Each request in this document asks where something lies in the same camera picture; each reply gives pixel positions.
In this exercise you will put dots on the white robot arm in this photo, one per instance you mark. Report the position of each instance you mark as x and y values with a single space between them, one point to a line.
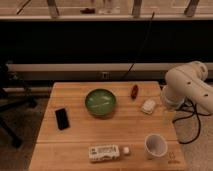
187 81

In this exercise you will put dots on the small dark red object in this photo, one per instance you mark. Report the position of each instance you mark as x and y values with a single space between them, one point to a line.
134 92

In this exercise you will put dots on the white plastic bottle with label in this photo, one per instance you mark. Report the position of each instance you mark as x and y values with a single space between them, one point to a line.
108 152

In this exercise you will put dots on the black smartphone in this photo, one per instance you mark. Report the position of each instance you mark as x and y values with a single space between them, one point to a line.
62 119

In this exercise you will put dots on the small white packet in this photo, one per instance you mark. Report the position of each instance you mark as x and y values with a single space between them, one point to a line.
148 106

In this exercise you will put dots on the thin black leaning rod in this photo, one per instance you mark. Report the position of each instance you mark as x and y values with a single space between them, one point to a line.
142 46

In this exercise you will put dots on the green ceramic bowl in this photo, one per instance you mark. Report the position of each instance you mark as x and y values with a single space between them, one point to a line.
100 102

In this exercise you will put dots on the white paper cup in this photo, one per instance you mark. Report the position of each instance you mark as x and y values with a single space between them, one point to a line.
155 146

